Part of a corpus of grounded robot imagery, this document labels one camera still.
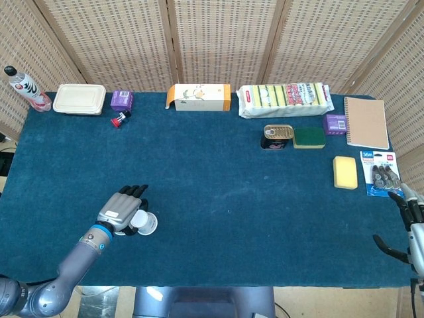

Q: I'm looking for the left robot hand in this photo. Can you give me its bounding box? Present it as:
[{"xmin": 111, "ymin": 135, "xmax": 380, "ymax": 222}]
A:
[{"xmin": 97, "ymin": 184, "xmax": 150, "ymax": 237}]

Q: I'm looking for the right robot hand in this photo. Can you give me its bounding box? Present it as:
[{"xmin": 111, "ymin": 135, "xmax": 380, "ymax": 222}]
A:
[{"xmin": 373, "ymin": 182, "xmax": 424, "ymax": 276}]

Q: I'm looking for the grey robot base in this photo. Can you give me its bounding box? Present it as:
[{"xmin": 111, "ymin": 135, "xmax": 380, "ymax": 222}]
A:
[{"xmin": 133, "ymin": 286, "xmax": 276, "ymax": 318}]

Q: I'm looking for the blue blister pack of tapes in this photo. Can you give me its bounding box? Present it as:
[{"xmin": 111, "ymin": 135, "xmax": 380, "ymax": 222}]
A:
[{"xmin": 360, "ymin": 150, "xmax": 403, "ymax": 197}]

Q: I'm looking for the small red black bottle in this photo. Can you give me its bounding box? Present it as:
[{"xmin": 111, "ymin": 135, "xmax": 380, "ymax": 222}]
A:
[{"xmin": 111, "ymin": 111, "xmax": 133, "ymax": 129}]

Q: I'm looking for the blue table cloth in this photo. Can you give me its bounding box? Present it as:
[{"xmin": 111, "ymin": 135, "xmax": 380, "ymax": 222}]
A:
[{"xmin": 0, "ymin": 91, "xmax": 411, "ymax": 288}]

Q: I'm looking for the shiny metal floor plate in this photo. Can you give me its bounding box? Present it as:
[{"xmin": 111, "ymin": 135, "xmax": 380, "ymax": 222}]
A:
[{"xmin": 77, "ymin": 286, "xmax": 120, "ymax": 318}]

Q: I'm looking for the purple small box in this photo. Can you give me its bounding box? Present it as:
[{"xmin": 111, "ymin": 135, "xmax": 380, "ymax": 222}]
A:
[
  {"xmin": 109, "ymin": 90, "xmax": 134, "ymax": 113},
  {"xmin": 323, "ymin": 113, "xmax": 348, "ymax": 136}
]

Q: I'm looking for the brown spiral notebook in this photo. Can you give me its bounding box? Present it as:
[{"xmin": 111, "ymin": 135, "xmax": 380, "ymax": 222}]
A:
[{"xmin": 343, "ymin": 95, "xmax": 390, "ymax": 150}]

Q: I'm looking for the beige lidded food container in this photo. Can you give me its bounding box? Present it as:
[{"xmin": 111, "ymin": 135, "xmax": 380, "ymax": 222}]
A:
[{"xmin": 52, "ymin": 83, "xmax": 107, "ymax": 116}]

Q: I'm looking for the woven folding screen panel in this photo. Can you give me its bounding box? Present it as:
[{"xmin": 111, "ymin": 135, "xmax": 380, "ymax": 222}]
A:
[
  {"xmin": 32, "ymin": 0, "xmax": 178, "ymax": 93},
  {"xmin": 0, "ymin": 0, "xmax": 87, "ymax": 142},
  {"xmin": 264, "ymin": 0, "xmax": 410, "ymax": 95},
  {"xmin": 344, "ymin": 0, "xmax": 424, "ymax": 199},
  {"xmin": 165, "ymin": 0, "xmax": 288, "ymax": 94}
]

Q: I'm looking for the white orange carton box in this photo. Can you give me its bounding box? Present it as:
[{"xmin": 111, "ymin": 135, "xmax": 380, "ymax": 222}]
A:
[{"xmin": 164, "ymin": 83, "xmax": 232, "ymax": 113}]

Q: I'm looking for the green yellow scouring sponge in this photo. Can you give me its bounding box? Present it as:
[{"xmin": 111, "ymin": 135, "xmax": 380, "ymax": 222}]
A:
[{"xmin": 292, "ymin": 127, "xmax": 327, "ymax": 150}]

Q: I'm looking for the clear water bottle black cap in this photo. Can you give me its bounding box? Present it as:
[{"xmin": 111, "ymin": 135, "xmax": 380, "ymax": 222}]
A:
[{"xmin": 3, "ymin": 65, "xmax": 53, "ymax": 113}]

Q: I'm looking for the black tin can gold lid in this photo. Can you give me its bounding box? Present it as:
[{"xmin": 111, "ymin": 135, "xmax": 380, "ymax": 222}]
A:
[{"xmin": 260, "ymin": 124, "xmax": 295, "ymax": 150}]

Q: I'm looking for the pack of yellow green sponges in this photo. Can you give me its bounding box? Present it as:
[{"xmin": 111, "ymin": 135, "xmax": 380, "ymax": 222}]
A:
[{"xmin": 237, "ymin": 81, "xmax": 335, "ymax": 119}]

